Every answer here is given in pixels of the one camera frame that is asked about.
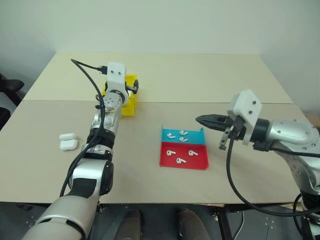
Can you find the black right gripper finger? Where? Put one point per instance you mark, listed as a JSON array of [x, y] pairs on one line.
[[212, 125], [208, 118]]

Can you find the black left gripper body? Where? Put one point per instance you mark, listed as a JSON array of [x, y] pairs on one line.
[[130, 88]]

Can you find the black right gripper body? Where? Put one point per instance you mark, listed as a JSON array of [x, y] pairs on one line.
[[225, 122]]

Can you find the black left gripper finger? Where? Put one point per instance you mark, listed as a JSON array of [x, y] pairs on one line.
[[136, 86]]

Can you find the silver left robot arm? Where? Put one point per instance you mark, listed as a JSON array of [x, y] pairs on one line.
[[85, 172]]

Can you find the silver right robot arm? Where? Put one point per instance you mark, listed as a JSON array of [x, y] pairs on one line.
[[292, 135]]

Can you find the yellow plastic bin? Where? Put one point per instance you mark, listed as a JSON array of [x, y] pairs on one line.
[[128, 110]]

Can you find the teal plastic tray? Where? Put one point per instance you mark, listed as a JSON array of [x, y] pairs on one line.
[[195, 137]]

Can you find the white earbud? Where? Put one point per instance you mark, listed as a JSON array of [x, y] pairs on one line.
[[181, 131], [169, 152], [191, 152], [170, 135], [182, 139], [178, 160]]

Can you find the red plastic tray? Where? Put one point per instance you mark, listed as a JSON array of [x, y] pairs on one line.
[[200, 160]]

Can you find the dark rounded brown shape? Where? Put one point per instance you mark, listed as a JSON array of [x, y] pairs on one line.
[[191, 225], [131, 225]]

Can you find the black chair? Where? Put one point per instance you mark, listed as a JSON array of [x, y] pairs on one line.
[[10, 85]]

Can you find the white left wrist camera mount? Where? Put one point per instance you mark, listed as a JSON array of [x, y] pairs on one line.
[[116, 72]]

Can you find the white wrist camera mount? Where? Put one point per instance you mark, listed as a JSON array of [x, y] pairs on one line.
[[246, 105], [116, 72]]

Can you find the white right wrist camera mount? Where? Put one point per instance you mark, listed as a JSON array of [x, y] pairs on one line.
[[246, 105]]

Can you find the black table frame leg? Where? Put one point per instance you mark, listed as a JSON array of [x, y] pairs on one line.
[[223, 225]]

